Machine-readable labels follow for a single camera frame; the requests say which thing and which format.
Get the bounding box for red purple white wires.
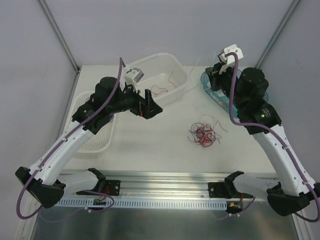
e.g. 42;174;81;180
187;106;230;150

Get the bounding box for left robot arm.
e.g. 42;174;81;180
15;77;163;209

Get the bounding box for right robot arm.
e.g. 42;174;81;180
203;63;320;216

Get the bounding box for teal transparent plastic bin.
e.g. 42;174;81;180
200;67;269;119

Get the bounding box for white deep plastic basket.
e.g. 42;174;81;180
128;52;190;108

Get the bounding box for white perforated flat basket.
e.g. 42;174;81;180
68;91;116;154

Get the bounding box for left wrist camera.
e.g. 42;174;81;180
123;66;144;88

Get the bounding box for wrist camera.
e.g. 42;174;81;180
218;44;244;67
123;66;144;88

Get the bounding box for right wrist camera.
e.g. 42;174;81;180
218;44;244;67

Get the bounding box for red wire in basket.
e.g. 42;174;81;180
150;71;178;99

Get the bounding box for aluminium mounting rail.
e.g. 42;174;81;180
31;170;278;201

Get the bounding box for right aluminium frame post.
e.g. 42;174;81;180
253;0;303;69

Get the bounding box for aluminium frame post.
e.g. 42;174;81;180
253;0;303;69
36;0;81;73

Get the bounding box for white slotted cable duct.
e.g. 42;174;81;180
55;197;227;211

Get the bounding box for left aluminium frame post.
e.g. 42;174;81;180
36;0;81;73

